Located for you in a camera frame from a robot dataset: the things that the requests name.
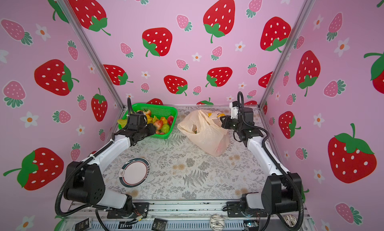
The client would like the white sprinkled donut centre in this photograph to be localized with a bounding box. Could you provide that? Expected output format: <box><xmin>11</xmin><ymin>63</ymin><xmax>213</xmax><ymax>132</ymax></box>
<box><xmin>210</xmin><ymin>214</ymin><xmax>225</xmax><ymax>231</ymax></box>

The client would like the red yellow fake apple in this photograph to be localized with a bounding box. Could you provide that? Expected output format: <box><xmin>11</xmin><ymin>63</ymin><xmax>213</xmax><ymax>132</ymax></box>
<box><xmin>153</xmin><ymin>120</ymin><xmax>164</xmax><ymax>130</ymax></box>

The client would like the yellow green fake starfruit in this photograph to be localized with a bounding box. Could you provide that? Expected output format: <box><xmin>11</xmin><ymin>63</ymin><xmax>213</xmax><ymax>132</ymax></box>
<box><xmin>117</xmin><ymin>119</ymin><xmax>128</xmax><ymax>129</ymax></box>

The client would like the white sprinkled donut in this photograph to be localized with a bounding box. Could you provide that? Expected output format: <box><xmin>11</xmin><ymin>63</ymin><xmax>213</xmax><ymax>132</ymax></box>
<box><xmin>210</xmin><ymin>214</ymin><xmax>225</xmax><ymax>231</ymax></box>
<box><xmin>284</xmin><ymin>215</ymin><xmax>298</xmax><ymax>228</ymax></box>

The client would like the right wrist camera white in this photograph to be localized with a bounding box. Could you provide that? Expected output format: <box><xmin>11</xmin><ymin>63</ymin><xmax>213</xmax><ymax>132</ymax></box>
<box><xmin>230</xmin><ymin>101</ymin><xmax>239</xmax><ymax>119</ymax></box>

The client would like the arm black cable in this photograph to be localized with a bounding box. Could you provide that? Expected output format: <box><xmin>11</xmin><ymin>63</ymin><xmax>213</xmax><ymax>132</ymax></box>
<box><xmin>233</xmin><ymin>91</ymin><xmax>305</xmax><ymax>231</ymax></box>
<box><xmin>54</xmin><ymin>97</ymin><xmax>136</xmax><ymax>231</ymax></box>

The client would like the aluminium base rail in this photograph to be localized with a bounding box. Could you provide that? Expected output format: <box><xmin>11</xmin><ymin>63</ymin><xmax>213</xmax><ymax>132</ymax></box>
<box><xmin>64</xmin><ymin>199</ymin><xmax>316</xmax><ymax>231</ymax></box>

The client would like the black square tag centre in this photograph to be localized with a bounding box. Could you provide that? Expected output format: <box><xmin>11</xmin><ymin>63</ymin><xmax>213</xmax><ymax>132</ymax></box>
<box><xmin>151</xmin><ymin>218</ymin><xmax>168</xmax><ymax>231</ymax></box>

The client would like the round white plate dark rim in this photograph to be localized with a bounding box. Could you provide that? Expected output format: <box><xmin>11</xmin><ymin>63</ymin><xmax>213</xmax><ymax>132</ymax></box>
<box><xmin>119</xmin><ymin>158</ymin><xmax>151</xmax><ymax>188</ymax></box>

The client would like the black square tag left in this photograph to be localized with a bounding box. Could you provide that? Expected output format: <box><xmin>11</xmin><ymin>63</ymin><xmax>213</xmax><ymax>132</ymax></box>
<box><xmin>74</xmin><ymin>218</ymin><xmax>92</xmax><ymax>231</ymax></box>

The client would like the aluminium frame post right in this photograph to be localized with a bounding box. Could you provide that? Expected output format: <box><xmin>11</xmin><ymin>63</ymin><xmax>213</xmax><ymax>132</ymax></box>
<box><xmin>259</xmin><ymin>0</ymin><xmax>316</xmax><ymax>108</ymax></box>

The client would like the black square tag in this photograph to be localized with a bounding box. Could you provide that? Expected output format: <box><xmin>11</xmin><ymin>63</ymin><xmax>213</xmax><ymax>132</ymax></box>
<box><xmin>151</xmin><ymin>218</ymin><xmax>168</xmax><ymax>231</ymax></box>
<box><xmin>74</xmin><ymin>218</ymin><xmax>92</xmax><ymax>231</ymax></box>

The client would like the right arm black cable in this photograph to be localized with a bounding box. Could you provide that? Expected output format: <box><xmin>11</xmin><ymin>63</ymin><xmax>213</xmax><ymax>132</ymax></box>
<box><xmin>233</xmin><ymin>91</ymin><xmax>305</xmax><ymax>231</ymax></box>

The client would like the white sprinkled donut right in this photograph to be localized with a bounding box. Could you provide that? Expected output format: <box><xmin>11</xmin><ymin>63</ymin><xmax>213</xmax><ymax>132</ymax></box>
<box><xmin>284</xmin><ymin>215</ymin><xmax>298</xmax><ymax>228</ymax></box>

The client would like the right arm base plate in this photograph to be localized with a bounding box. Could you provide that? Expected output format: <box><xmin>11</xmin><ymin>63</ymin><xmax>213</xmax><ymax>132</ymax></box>
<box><xmin>222</xmin><ymin>201</ymin><xmax>268</xmax><ymax>218</ymax></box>

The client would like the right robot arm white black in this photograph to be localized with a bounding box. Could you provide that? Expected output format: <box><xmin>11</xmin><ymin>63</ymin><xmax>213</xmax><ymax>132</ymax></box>
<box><xmin>220</xmin><ymin>106</ymin><xmax>304</xmax><ymax>216</ymax></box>

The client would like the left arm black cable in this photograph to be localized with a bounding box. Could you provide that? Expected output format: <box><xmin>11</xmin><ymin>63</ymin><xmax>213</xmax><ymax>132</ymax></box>
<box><xmin>54</xmin><ymin>97</ymin><xmax>136</xmax><ymax>231</ymax></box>

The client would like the aluminium frame post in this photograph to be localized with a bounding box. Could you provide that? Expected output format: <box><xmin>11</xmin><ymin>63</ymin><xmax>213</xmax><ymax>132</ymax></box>
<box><xmin>259</xmin><ymin>0</ymin><xmax>316</xmax><ymax>108</ymax></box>
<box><xmin>57</xmin><ymin>0</ymin><xmax>126</xmax><ymax>110</ymax></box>

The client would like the aluminium frame post left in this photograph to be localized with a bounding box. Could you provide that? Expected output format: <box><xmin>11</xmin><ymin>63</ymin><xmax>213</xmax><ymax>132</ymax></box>
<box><xmin>57</xmin><ymin>0</ymin><xmax>126</xmax><ymax>110</ymax></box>

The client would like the banana print plastic bag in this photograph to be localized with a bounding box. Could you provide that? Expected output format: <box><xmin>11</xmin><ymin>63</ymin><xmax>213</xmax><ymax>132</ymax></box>
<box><xmin>178</xmin><ymin>109</ymin><xmax>230</xmax><ymax>157</ymax></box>

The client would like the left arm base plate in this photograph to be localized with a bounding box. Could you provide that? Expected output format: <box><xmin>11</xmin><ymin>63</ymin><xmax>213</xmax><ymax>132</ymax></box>
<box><xmin>107</xmin><ymin>202</ymin><xmax>150</xmax><ymax>219</ymax></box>

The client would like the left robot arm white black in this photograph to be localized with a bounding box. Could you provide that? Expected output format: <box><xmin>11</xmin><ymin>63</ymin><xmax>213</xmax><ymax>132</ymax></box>
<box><xmin>56</xmin><ymin>112</ymin><xmax>156</xmax><ymax>211</ymax></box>

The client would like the green plastic fruit basket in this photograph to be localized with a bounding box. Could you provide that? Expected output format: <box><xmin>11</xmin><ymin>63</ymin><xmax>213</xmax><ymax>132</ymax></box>
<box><xmin>132</xmin><ymin>103</ymin><xmax>178</xmax><ymax>140</ymax></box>

